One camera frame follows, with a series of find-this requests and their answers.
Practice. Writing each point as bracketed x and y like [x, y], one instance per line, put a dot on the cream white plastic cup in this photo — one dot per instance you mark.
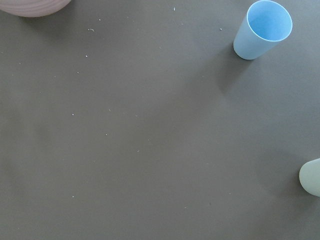
[309, 177]

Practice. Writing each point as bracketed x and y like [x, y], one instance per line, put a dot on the pink ribbed bowl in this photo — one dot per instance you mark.
[32, 8]

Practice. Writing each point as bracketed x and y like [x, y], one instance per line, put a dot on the blue plastic cup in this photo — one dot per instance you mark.
[265, 25]

